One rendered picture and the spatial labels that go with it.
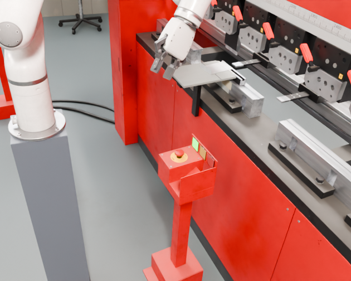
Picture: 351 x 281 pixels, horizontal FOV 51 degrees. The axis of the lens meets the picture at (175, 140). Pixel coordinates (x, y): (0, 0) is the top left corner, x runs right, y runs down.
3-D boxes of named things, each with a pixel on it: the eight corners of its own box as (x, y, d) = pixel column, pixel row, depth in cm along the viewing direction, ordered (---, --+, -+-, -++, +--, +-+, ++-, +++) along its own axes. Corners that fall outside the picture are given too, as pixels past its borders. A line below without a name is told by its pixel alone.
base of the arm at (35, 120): (8, 145, 120) (-6, 95, 109) (8, 114, 134) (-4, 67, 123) (69, 136, 125) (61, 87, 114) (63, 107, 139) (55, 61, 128)
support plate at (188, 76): (166, 70, 171) (166, 68, 170) (215, 62, 180) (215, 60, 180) (183, 88, 158) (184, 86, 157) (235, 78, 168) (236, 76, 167)
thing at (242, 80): (217, 67, 181) (217, 61, 179) (222, 66, 182) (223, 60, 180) (239, 85, 167) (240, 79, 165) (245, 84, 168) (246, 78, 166)
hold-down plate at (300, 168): (267, 148, 146) (268, 142, 144) (278, 145, 148) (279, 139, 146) (321, 199, 125) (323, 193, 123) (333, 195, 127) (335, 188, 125)
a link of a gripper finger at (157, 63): (160, 50, 112) (151, 71, 112) (154, 46, 109) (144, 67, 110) (167, 53, 110) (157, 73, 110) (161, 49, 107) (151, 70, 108)
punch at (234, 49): (223, 47, 172) (226, 27, 167) (227, 47, 173) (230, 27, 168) (235, 56, 165) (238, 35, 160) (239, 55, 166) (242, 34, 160)
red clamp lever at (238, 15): (233, 5, 146) (240, 27, 144) (241, 4, 147) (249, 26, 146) (230, 8, 147) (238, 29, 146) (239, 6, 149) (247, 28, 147)
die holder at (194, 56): (156, 33, 237) (156, 19, 232) (164, 32, 240) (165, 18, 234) (191, 66, 202) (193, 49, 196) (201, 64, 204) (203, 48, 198)
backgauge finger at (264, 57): (226, 63, 181) (228, 53, 178) (269, 56, 191) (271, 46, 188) (240, 73, 173) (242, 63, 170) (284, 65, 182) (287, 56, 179)
